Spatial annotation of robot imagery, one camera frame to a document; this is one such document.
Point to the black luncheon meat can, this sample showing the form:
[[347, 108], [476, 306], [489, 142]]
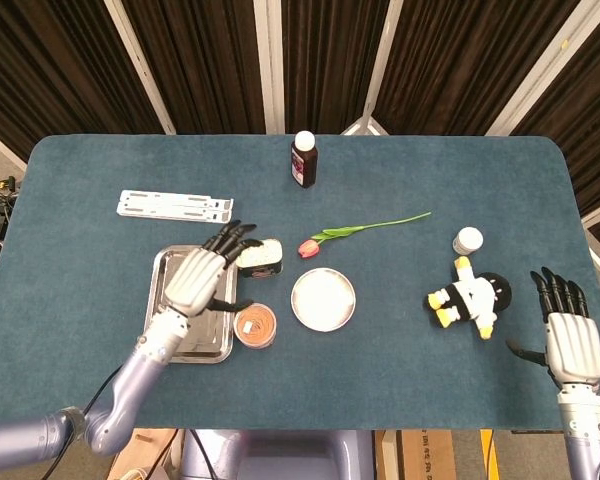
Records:
[[267, 260]]

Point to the dark brown curtain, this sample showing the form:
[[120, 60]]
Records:
[[205, 60]]

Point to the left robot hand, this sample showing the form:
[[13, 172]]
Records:
[[195, 280]]

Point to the clear plastic jar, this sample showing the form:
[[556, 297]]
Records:
[[255, 325]]

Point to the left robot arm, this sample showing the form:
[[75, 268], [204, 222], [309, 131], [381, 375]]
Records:
[[125, 380]]

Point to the rectangular steel tray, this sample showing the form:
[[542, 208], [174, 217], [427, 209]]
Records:
[[205, 345]]

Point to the blue tablecloth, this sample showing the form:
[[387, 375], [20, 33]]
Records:
[[380, 390]]

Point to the yellow bar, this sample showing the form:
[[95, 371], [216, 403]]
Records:
[[489, 455]]

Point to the dark juice bottle white cap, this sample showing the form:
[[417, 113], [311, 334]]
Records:
[[305, 165]]

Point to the wooden board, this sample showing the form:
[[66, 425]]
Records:
[[150, 445]]

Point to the white folding stand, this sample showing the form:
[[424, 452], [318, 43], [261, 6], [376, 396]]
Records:
[[175, 206]]

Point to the artificial red tulip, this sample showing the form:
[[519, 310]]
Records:
[[307, 248]]

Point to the lavender robot base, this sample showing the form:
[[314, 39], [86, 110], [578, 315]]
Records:
[[290, 455]]

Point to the small white jar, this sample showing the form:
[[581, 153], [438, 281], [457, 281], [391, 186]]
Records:
[[467, 241]]

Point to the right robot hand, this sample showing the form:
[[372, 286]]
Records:
[[575, 345]]

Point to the cardboard box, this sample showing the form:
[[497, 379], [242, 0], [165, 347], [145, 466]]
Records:
[[425, 455]]

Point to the round steel plate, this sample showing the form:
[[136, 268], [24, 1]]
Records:
[[322, 300]]

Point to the plush penguin toy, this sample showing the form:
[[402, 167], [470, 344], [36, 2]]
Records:
[[467, 297]]

